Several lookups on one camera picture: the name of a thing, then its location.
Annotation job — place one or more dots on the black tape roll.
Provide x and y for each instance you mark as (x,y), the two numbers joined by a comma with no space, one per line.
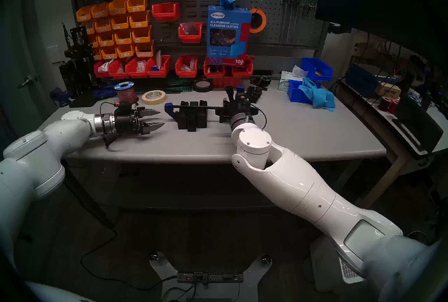
(203,90)

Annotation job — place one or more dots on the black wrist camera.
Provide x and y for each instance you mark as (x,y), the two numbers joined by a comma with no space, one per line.
(246,98)
(124,106)

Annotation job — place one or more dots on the yellow plastic parts bin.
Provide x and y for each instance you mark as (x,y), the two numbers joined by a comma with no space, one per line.
(103,25)
(106,39)
(109,53)
(118,7)
(99,11)
(123,37)
(120,22)
(93,41)
(141,35)
(89,28)
(84,14)
(97,55)
(144,49)
(126,51)
(139,20)
(137,4)

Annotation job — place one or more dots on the grey pegboard back panel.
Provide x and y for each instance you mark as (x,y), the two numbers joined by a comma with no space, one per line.
(203,7)

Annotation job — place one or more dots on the white air purifier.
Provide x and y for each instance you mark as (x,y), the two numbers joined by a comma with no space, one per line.
(325,263)

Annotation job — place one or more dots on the black power strip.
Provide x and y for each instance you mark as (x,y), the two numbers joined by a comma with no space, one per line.
(210,276)

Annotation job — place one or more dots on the dark blue equipment box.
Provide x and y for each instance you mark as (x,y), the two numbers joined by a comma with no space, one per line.
(360,79)

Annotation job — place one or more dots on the white side desk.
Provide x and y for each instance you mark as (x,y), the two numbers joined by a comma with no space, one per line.
(395,165)

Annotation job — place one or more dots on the red plastic storage bin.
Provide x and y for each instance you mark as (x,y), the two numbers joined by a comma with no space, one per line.
(166,11)
(190,36)
(117,71)
(243,69)
(158,67)
(186,67)
(101,71)
(136,69)
(214,71)

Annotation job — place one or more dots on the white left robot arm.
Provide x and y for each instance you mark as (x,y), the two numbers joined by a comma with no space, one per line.
(45,151)

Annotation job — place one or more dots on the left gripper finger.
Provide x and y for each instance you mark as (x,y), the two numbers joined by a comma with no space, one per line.
(150,127)
(148,112)

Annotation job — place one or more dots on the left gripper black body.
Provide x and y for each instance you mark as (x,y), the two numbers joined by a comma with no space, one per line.
(127,122)

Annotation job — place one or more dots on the black metal carabiner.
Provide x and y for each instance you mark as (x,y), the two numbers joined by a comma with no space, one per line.
(306,10)

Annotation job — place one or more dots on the cream masking tape roll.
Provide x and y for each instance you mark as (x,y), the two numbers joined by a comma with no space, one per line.
(145,98)

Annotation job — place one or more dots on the black caster wheel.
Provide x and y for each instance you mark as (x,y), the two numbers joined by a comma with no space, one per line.
(266,259)
(154,256)

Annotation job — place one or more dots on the blue hand tool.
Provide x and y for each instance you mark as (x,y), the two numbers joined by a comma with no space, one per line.
(105,92)

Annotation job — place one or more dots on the green cutting mat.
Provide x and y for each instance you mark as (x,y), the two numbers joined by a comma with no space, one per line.
(182,82)

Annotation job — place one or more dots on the blue microfiber cloth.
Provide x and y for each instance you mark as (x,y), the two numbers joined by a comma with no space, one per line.
(320,96)

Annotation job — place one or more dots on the red nested bin stack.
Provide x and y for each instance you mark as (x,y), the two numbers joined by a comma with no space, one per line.
(225,81)

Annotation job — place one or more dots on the printed brown cardboard box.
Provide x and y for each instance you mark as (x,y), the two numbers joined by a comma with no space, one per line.
(390,90)

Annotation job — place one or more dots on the blue cleaning cloths box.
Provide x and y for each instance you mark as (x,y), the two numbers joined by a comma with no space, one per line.
(227,35)

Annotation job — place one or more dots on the grey door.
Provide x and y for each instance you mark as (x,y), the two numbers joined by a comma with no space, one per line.
(21,42)

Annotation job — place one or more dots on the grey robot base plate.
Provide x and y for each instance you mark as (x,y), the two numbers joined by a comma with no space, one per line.
(164,269)

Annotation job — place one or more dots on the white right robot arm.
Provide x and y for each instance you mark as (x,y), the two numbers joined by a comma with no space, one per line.
(297,186)

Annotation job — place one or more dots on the green white tissue box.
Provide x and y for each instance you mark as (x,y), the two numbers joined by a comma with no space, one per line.
(285,82)

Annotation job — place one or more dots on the black flat equipment case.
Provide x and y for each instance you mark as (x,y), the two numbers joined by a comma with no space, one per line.
(416,123)

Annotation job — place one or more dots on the blue plastic storage bin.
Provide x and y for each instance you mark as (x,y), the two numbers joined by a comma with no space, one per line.
(294,93)
(316,68)

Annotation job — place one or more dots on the white robot torso shell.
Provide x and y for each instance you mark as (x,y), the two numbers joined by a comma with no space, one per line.
(52,294)

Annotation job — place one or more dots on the white wall switch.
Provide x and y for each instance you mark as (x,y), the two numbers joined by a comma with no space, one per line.
(54,54)

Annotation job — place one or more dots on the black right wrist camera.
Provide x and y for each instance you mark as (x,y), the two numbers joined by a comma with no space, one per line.
(246,98)

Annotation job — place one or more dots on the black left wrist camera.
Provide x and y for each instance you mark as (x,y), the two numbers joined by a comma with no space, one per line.
(124,106)

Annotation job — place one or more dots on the small black printed parts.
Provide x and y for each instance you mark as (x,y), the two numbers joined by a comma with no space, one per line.
(256,92)

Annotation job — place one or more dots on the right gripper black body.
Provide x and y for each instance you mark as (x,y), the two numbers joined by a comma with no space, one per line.
(234,109)

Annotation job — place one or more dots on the small blue bench vise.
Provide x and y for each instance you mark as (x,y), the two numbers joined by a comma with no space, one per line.
(61,95)

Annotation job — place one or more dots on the blue black bar clamp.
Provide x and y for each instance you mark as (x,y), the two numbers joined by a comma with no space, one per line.
(169,109)

